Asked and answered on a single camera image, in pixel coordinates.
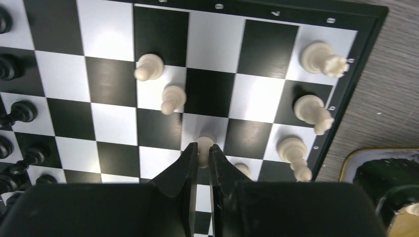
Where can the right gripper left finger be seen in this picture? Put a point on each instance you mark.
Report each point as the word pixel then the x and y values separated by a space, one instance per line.
pixel 162 207

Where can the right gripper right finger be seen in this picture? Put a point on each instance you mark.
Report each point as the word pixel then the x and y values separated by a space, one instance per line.
pixel 244 208

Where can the white pawn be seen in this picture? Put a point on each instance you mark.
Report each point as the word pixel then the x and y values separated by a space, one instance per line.
pixel 149 67
pixel 173 97
pixel 204 145

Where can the white bishop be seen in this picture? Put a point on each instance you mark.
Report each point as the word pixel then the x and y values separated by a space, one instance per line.
pixel 293 151

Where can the white knight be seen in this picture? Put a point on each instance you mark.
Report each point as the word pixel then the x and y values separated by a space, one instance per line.
pixel 311 110

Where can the gold tin tray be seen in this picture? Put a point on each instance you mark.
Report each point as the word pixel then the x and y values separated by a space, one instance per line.
pixel 390 178

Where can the white rook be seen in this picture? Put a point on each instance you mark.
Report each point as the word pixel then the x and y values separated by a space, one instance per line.
pixel 319 57

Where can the white queen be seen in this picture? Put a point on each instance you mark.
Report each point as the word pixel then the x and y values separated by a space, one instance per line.
pixel 244 169

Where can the black pawn row f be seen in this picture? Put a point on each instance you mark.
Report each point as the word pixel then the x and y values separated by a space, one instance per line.
pixel 46 179

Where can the black and white chessboard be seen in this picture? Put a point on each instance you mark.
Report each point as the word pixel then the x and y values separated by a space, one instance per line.
pixel 122 87

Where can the black pawn row e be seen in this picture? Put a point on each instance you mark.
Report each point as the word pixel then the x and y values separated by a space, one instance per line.
pixel 34 155

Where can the black king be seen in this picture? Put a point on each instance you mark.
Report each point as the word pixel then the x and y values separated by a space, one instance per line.
pixel 11 183

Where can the black pawn row d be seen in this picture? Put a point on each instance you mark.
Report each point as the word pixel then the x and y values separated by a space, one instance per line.
pixel 6 147

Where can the black pawn row c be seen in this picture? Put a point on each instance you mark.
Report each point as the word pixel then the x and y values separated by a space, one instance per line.
pixel 23 111

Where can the black pawn row b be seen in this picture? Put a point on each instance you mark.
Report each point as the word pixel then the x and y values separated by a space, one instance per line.
pixel 10 67

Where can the black pawn row a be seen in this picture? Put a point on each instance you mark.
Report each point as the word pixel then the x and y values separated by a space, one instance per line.
pixel 5 21

